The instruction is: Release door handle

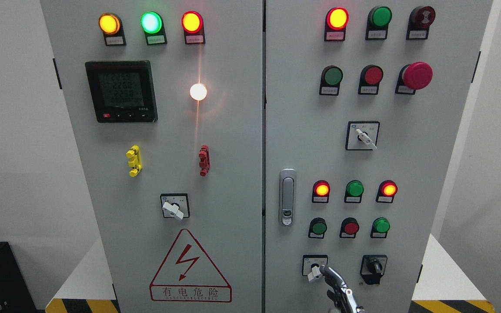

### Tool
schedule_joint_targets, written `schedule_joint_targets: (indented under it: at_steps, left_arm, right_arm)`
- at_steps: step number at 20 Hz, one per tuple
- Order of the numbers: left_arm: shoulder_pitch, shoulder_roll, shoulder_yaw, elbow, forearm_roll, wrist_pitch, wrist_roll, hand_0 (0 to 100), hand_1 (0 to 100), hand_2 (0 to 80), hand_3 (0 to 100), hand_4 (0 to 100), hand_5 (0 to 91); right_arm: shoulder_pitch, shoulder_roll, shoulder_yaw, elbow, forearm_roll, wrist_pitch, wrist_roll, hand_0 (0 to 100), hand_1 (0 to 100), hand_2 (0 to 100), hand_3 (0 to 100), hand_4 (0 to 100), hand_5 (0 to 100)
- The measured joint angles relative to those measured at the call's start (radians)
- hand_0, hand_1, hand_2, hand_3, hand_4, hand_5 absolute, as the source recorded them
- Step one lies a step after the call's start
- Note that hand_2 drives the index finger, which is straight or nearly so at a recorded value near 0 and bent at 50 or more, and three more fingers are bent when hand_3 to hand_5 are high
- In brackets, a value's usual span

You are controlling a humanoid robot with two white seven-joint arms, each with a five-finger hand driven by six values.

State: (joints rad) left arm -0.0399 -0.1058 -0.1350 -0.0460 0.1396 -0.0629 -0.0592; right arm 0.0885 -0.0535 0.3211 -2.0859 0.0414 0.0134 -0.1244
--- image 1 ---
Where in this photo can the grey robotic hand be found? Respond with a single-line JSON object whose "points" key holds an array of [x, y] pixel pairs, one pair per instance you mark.
{"points": [[341, 294]]}

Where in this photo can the silver door lock handle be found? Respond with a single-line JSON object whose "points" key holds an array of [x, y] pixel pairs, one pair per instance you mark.
{"points": [[287, 196]]}

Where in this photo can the grey right cabinet door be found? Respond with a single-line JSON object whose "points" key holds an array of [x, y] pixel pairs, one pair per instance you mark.
{"points": [[307, 132]]}

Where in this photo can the grey cabinet door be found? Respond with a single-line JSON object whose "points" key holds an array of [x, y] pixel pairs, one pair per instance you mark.
{"points": [[226, 204], [307, 132]]}

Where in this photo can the grey left cabinet door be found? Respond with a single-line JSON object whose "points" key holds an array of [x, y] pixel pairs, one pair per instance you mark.
{"points": [[226, 204]]}

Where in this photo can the red indicator light left door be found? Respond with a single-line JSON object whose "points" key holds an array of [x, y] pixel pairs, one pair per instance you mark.
{"points": [[193, 27]]}

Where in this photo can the red push button lower middle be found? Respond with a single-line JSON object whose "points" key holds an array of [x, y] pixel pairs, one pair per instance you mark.
{"points": [[349, 228]]}

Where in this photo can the green push button lower left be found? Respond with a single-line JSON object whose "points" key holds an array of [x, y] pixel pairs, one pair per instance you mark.
{"points": [[317, 228]]}

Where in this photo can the green push button lower right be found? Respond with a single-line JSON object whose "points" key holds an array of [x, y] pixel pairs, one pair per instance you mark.
{"points": [[380, 228]]}

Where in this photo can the white platform with hazard stripes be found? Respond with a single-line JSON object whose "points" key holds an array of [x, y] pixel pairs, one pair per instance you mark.
{"points": [[442, 287]]}

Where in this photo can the green indicator lower middle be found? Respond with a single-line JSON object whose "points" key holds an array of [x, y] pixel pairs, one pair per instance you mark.
{"points": [[354, 192]]}

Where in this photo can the red lit indicator lower left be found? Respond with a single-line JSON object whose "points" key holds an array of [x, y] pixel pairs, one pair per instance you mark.
{"points": [[320, 192]]}

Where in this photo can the red lit indicator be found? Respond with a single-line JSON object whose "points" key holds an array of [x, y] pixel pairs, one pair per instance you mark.
{"points": [[320, 192], [386, 192], [336, 21]]}

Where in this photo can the red lit indicator lower right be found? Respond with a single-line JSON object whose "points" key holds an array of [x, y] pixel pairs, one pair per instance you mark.
{"points": [[386, 192]]}

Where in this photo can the red electric hazard warning sticker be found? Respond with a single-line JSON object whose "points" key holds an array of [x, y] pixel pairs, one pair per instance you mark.
{"points": [[188, 274]]}

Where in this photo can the red terminal connector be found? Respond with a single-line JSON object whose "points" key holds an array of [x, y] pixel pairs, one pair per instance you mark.
{"points": [[204, 160]]}

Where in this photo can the green push button upper row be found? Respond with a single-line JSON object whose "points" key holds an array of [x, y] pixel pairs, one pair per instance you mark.
{"points": [[331, 77]]}

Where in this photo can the red push button upper row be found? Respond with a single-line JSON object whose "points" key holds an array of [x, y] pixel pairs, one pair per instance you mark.
{"points": [[370, 79]]}

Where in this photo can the red emergency stop mushroom button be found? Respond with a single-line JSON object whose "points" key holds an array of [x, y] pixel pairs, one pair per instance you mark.
{"points": [[413, 77]]}

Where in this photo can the white lit indicator lamp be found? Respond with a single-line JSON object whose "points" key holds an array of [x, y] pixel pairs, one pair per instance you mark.
{"points": [[198, 91]]}

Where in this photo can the yellow terminal connector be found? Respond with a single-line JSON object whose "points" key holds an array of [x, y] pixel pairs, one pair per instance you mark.
{"points": [[133, 154]]}

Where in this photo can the red lit indicator top right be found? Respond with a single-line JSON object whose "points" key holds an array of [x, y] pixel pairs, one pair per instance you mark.
{"points": [[336, 21]]}

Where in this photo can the green indicator top right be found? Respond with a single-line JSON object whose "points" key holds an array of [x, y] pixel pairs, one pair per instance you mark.
{"points": [[377, 23]]}

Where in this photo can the dark red buzzer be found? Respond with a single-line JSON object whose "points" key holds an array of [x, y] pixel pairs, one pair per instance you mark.
{"points": [[420, 20]]}

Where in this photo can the black digital power meter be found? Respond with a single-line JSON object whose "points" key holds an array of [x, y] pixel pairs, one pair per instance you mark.
{"points": [[122, 91]]}

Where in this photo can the green lit indicator light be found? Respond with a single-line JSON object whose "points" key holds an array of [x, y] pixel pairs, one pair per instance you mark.
{"points": [[153, 27]]}

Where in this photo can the yellow indicator light top left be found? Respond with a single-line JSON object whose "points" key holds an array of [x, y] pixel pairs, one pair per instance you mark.
{"points": [[112, 28]]}

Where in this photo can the black rotary knob switch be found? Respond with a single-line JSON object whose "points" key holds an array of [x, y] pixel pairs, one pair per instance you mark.
{"points": [[372, 268]]}

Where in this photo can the white selector switch bottom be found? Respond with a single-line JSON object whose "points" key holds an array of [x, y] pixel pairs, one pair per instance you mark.
{"points": [[311, 266]]}

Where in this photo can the white selector switch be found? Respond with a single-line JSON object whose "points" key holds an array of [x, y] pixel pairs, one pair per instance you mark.
{"points": [[311, 266], [362, 135]]}

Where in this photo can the white selector switch upper right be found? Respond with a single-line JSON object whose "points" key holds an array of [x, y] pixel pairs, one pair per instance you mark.
{"points": [[362, 135]]}

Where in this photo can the white selector switch left door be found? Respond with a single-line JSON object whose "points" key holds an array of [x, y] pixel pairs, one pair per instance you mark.
{"points": [[175, 205]]}

